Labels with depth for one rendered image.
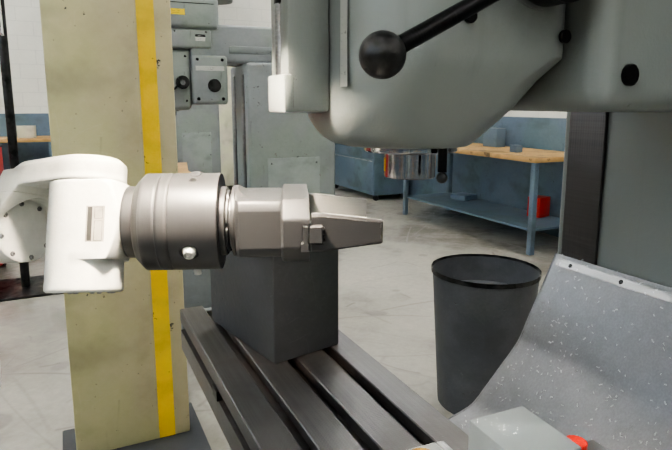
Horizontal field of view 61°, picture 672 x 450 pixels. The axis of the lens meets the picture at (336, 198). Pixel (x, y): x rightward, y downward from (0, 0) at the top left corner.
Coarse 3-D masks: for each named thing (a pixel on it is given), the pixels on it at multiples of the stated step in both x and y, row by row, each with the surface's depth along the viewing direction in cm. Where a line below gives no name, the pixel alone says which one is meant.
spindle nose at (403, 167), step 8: (392, 160) 51; (400, 160) 50; (408, 160) 50; (416, 160) 50; (424, 160) 50; (432, 160) 51; (392, 168) 51; (400, 168) 50; (408, 168) 50; (416, 168) 50; (424, 168) 50; (432, 168) 51; (392, 176) 51; (400, 176) 50; (408, 176) 50; (416, 176) 50; (424, 176) 50; (432, 176) 51
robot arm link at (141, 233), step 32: (64, 192) 48; (96, 192) 48; (128, 192) 50; (160, 192) 48; (64, 224) 48; (96, 224) 48; (128, 224) 48; (160, 224) 47; (64, 256) 47; (96, 256) 47; (128, 256) 50; (160, 256) 48; (64, 288) 47; (96, 288) 48
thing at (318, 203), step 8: (312, 200) 57; (320, 200) 57; (328, 200) 57; (336, 200) 57; (344, 200) 58; (352, 200) 58; (360, 200) 58; (312, 208) 57; (320, 208) 57; (328, 208) 58; (336, 208) 58; (344, 208) 58; (352, 208) 58; (360, 208) 58; (360, 216) 58
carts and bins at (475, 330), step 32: (448, 256) 270; (480, 256) 272; (448, 288) 238; (480, 288) 229; (512, 288) 227; (448, 320) 241; (480, 320) 232; (512, 320) 232; (448, 352) 244; (480, 352) 235; (448, 384) 248; (480, 384) 238
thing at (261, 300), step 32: (320, 256) 86; (224, 288) 95; (256, 288) 86; (288, 288) 83; (320, 288) 87; (224, 320) 96; (256, 320) 87; (288, 320) 84; (320, 320) 87; (288, 352) 85
